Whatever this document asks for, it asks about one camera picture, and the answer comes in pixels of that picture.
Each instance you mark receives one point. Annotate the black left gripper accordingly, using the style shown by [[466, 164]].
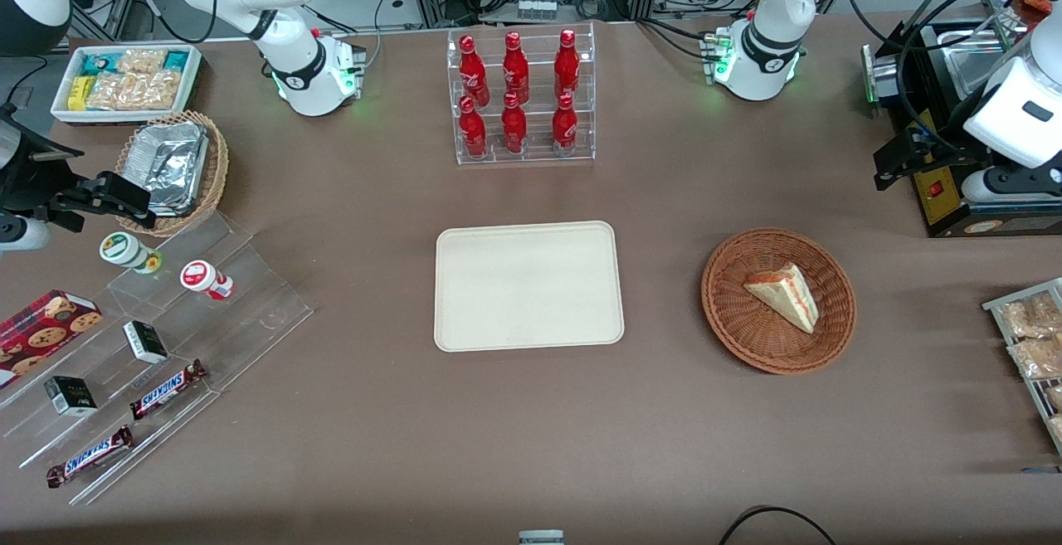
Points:
[[936, 149]]

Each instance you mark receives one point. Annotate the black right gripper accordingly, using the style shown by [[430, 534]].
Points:
[[25, 186]]

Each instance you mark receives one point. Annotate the triangular sandwich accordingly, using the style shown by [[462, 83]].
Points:
[[784, 296]]

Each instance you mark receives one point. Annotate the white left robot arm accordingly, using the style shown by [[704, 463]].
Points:
[[767, 6]]

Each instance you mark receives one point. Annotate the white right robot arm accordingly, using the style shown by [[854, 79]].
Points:
[[286, 55]]

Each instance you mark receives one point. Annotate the oval tan wicker basket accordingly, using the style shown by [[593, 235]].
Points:
[[216, 172]]

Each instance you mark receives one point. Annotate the tray of packaged snacks right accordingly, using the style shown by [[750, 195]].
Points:
[[1000, 303]]

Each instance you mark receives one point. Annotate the round brown wicker basket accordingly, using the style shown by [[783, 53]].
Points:
[[747, 329]]

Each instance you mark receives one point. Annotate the cream rectangular plastic tray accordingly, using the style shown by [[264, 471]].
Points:
[[528, 286]]

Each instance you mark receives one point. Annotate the green lidded yogurt cup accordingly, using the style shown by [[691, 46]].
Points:
[[124, 249]]

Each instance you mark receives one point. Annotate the silver foil container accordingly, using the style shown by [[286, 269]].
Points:
[[170, 163]]

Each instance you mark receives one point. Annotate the black countertop machine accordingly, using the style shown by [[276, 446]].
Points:
[[971, 213]]

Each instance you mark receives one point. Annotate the white rectangular snack bin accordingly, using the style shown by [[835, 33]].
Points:
[[62, 109]]

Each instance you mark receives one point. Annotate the yellow snack packet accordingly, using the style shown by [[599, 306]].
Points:
[[78, 93]]

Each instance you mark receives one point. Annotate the large clear cracker bag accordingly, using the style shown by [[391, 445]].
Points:
[[133, 90]]

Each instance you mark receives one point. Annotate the red lidded yogurt cup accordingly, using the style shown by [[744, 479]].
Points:
[[202, 277]]

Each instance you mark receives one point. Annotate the teal snack packet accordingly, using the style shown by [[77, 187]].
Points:
[[176, 60], [99, 64]]

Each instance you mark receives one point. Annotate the red cookie box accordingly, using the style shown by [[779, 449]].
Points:
[[41, 333]]

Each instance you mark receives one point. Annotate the small black carton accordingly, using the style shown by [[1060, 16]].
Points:
[[146, 342], [70, 396]]

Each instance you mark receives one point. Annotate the small clear cracker bag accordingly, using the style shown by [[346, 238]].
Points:
[[141, 61]]

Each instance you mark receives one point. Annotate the clear acrylic stepped stand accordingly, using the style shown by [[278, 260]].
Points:
[[249, 313]]

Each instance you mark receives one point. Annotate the brown snickers bar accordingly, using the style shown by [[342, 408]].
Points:
[[166, 389], [90, 456]]

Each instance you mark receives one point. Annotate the clear bag of snacks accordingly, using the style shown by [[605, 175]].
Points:
[[1033, 315], [1055, 397], [1039, 357], [1056, 427]]

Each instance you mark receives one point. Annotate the red cola bottle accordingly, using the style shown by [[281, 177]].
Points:
[[564, 128], [473, 132], [473, 72], [515, 70], [567, 68], [513, 128]]

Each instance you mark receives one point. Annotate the clear acrylic bottle rack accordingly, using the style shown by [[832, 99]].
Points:
[[531, 159]]

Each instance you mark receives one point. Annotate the white power strip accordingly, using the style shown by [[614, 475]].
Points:
[[537, 7]]

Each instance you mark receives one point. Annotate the small grey device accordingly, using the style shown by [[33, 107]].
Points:
[[541, 537]]

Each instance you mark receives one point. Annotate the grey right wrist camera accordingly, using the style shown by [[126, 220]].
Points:
[[21, 234]]

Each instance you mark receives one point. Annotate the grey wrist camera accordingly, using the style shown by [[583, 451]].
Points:
[[21, 234], [1008, 186]]

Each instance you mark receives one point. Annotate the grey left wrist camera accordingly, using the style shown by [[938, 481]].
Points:
[[1008, 186]]

